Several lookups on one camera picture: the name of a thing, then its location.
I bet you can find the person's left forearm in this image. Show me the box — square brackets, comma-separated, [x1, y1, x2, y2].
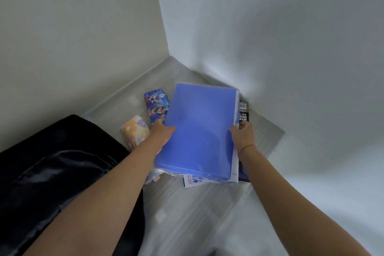
[22, 140, 160, 256]

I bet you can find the dark crowd photo magazine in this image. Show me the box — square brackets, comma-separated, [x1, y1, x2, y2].
[237, 100, 251, 183]

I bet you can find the blue folder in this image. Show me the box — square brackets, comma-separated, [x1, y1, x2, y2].
[153, 82, 240, 183]

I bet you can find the black backpack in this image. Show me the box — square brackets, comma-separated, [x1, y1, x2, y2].
[0, 114, 146, 256]

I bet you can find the blue cartoon pencil tin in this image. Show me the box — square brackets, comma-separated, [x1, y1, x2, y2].
[143, 88, 171, 127]

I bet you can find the pastel flower pencil pouch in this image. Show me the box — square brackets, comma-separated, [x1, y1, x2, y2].
[120, 114, 162, 186]

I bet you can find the white magazine with blue print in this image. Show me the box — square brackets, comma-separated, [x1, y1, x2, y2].
[183, 174, 208, 189]

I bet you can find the person's right forearm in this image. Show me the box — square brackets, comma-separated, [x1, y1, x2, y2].
[238, 144, 372, 256]

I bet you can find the red string bracelet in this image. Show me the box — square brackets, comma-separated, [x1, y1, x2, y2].
[238, 144, 256, 155]

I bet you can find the person's right hand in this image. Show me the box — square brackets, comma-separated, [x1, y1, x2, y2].
[229, 121, 256, 155]

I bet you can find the person's left hand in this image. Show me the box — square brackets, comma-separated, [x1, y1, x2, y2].
[143, 119, 177, 156]

